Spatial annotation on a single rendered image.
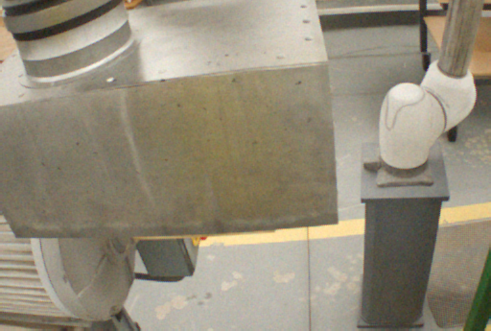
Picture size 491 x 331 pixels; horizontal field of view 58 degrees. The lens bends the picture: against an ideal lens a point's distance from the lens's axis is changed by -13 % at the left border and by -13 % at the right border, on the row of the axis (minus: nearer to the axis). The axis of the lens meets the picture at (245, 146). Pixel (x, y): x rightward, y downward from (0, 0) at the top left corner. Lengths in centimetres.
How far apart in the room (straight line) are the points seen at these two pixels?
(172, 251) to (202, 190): 59
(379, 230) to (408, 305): 44
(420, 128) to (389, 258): 49
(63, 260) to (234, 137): 29
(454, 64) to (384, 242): 60
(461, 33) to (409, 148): 37
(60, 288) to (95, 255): 7
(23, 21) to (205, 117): 16
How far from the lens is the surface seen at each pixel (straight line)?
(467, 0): 135
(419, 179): 149
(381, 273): 172
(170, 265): 99
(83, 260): 59
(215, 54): 35
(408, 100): 137
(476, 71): 276
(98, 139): 37
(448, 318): 203
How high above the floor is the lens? 167
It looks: 35 degrees down
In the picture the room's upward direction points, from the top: 11 degrees counter-clockwise
